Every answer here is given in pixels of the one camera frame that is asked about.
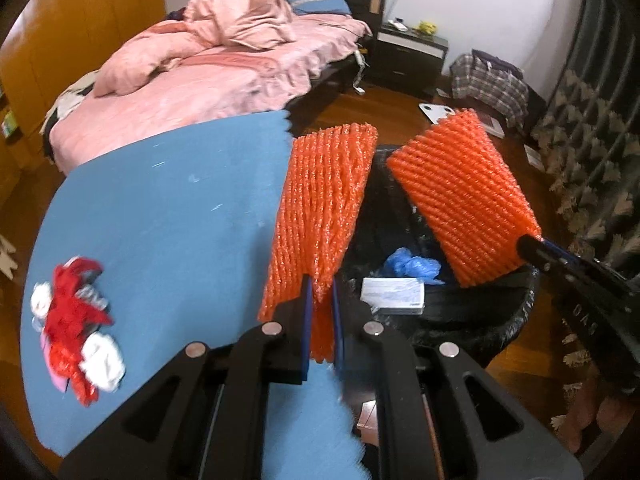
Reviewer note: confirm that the black lined waste bin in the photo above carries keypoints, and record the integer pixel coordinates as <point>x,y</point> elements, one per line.
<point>480,305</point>

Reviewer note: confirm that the white wooden object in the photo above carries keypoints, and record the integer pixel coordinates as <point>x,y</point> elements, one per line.
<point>7,257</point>

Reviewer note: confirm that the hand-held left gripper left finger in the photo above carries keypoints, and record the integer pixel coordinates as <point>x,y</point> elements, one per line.
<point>306,330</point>

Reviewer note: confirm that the orange foam fruit net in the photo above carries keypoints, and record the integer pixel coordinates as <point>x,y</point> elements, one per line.
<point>320,200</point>
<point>460,195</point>

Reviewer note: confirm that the black and white cloth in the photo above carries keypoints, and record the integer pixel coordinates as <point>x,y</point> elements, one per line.
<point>70,100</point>

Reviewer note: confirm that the white remote control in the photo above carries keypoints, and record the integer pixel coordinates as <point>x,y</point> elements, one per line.
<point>398,24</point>

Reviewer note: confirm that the yellow toy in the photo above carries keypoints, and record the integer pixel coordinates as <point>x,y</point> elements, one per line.
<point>426,27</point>

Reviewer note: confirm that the small white tissue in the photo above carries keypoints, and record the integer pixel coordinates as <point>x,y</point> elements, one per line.
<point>42,300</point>

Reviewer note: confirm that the white cardboard box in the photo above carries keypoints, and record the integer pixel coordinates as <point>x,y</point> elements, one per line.
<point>392,296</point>

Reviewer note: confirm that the leaf-patterned curtain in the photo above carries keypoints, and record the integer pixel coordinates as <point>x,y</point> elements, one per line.
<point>595,160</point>

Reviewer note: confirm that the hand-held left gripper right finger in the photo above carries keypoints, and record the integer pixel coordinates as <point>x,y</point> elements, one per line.
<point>337,330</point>

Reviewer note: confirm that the blue foam mat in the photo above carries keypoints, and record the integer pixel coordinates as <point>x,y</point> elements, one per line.
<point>165,220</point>

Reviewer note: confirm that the bed with pink sheet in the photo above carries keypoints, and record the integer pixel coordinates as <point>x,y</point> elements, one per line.
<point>200,90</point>

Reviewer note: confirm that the plaid bag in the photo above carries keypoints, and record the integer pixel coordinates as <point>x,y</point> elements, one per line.
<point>487,87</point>

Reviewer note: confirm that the pink quilt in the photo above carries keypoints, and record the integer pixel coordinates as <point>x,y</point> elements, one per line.
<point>220,20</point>

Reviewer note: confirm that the white bathroom scale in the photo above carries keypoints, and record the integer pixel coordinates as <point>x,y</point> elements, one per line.
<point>436,112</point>

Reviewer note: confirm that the black and white nightstand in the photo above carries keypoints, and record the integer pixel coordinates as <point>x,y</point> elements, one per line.
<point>407,60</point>

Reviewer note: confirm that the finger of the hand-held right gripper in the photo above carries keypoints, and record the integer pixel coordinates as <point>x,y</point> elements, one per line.
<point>555,250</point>
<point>532,250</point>

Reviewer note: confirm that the white card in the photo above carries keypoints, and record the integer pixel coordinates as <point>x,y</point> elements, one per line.
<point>534,156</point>

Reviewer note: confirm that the blue plastic glove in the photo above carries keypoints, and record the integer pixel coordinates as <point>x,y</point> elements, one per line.
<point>412,265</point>

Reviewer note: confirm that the white-edged book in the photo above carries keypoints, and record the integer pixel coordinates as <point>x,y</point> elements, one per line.
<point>491,126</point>

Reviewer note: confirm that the large white tissue ball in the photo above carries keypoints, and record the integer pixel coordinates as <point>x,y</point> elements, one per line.
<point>105,362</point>

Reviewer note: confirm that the wooden wardrobe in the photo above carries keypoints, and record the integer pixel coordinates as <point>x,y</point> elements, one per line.
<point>65,30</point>

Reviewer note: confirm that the pink tissue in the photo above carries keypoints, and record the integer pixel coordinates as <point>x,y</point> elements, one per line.
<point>54,367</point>

